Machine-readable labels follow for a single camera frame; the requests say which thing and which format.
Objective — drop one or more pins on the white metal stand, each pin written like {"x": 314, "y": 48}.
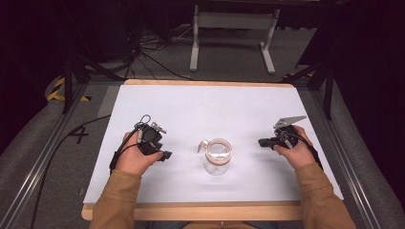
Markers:
{"x": 234, "y": 20}

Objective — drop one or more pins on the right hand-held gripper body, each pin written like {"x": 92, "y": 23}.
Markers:
{"x": 285, "y": 136}

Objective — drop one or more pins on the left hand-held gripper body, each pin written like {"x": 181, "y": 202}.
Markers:
{"x": 149, "y": 136}

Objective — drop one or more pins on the yellow black hazard tape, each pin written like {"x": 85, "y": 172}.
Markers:
{"x": 55, "y": 93}

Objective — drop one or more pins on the wooden table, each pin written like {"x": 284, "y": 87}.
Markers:
{"x": 207, "y": 211}

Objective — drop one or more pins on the clear glass jar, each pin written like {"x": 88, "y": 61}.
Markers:
{"x": 218, "y": 156}

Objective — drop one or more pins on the black metal stand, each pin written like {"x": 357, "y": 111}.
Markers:
{"x": 328, "y": 89}
{"x": 68, "y": 82}

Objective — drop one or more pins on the person's right hand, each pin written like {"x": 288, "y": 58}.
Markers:
{"x": 301, "y": 152}

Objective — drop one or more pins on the person's left hand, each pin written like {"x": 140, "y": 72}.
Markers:
{"x": 132, "y": 159}

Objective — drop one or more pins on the white table mat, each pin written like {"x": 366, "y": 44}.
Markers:
{"x": 207, "y": 108}

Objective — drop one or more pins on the aluminium rail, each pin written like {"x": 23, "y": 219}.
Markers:
{"x": 35, "y": 171}
{"x": 347, "y": 165}

